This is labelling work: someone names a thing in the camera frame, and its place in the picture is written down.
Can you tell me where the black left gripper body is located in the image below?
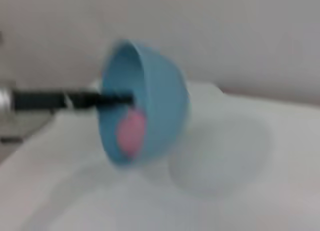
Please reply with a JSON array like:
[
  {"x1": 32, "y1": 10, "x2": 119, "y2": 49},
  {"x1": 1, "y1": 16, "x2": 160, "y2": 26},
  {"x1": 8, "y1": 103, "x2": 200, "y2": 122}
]
[{"x1": 11, "y1": 89, "x2": 101, "y2": 112}]

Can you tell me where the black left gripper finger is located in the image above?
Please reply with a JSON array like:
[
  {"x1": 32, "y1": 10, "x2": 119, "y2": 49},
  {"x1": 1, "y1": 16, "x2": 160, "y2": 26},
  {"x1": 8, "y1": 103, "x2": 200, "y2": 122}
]
[{"x1": 97, "y1": 92, "x2": 135, "y2": 108}]

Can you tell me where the pink toy peach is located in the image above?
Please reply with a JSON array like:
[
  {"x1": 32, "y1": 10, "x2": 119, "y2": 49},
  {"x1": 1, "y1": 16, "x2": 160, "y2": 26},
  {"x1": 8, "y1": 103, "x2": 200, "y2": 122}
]
[{"x1": 115, "y1": 108, "x2": 147, "y2": 159}]

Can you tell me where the blue bowl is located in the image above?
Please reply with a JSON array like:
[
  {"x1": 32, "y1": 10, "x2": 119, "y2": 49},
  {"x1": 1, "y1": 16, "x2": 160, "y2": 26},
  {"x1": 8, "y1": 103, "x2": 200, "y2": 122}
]
[{"x1": 98, "y1": 39, "x2": 192, "y2": 169}]

